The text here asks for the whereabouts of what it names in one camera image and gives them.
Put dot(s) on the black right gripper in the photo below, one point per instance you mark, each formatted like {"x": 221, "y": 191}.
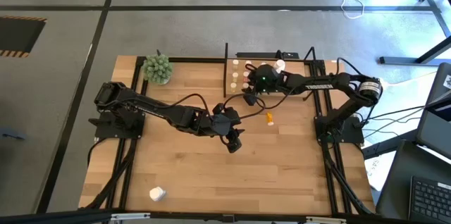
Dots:
{"x": 253, "y": 95}

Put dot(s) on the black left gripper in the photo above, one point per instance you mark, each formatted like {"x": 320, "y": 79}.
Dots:
{"x": 225, "y": 125}

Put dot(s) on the white medicine bottle blue label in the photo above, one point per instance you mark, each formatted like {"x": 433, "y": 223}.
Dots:
{"x": 280, "y": 62}

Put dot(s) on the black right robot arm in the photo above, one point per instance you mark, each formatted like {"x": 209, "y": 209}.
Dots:
{"x": 338, "y": 83}

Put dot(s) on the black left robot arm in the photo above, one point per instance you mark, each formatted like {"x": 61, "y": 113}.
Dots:
{"x": 158, "y": 111}

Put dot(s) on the black power strip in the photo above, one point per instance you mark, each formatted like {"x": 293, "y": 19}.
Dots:
{"x": 257, "y": 55}

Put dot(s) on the green plant in patterned pot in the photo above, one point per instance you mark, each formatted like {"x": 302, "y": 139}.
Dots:
{"x": 157, "y": 69}

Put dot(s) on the white power strip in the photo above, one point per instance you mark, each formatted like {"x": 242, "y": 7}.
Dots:
{"x": 384, "y": 84}

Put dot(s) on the white printed paper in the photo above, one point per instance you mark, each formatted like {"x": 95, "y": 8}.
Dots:
{"x": 378, "y": 171}

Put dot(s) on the black desk leg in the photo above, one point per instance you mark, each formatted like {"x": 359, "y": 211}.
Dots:
{"x": 387, "y": 145}

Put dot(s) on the dark laptop with keyboard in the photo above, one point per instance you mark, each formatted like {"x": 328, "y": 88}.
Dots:
{"x": 401, "y": 181}

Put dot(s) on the grey closed laptop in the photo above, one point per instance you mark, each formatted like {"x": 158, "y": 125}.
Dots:
{"x": 435, "y": 125}

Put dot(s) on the black floor mat yellow stripes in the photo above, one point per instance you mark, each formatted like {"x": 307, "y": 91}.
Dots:
{"x": 17, "y": 35}

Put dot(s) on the silver metal bracket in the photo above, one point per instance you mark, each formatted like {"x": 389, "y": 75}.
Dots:
{"x": 326, "y": 220}
{"x": 130, "y": 216}

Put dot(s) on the black desk frame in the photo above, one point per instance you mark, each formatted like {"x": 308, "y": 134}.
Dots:
{"x": 398, "y": 60}

